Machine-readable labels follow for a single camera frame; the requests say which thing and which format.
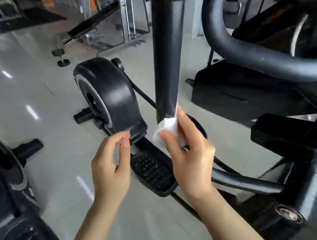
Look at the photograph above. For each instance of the white wet wipe sheet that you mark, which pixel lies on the white wet wipe sheet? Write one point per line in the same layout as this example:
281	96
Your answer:
169	127

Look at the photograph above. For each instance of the person's right hand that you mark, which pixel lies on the person's right hand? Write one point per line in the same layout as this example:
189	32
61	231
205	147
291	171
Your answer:
192	161

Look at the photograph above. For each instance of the black elliptical machine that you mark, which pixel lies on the black elliptical machine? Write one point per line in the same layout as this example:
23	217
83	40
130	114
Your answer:
7	210
296	71

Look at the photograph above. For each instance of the weight bench rack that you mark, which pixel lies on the weight bench rack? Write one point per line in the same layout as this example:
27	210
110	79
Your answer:
105	18

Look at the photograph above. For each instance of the person's left hand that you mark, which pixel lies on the person's left hand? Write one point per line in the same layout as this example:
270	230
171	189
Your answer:
112	174

